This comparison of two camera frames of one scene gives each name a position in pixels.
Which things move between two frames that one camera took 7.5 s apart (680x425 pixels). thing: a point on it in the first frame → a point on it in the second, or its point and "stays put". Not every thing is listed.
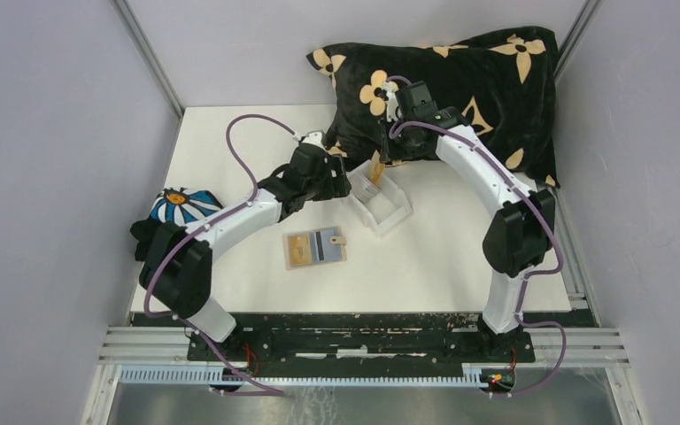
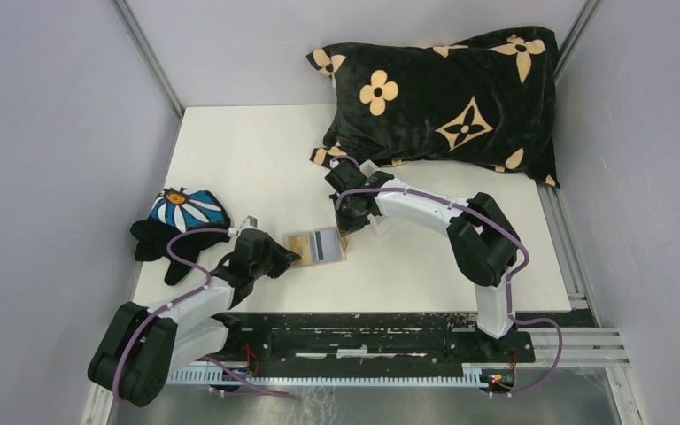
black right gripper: x=396 y=153 → x=346 y=226
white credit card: x=322 y=250 stays put
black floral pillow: x=502 y=83 stays put
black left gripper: x=337 y=186 → x=284 y=258
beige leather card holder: x=313 y=247 stays put
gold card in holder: x=300 y=249 stays put
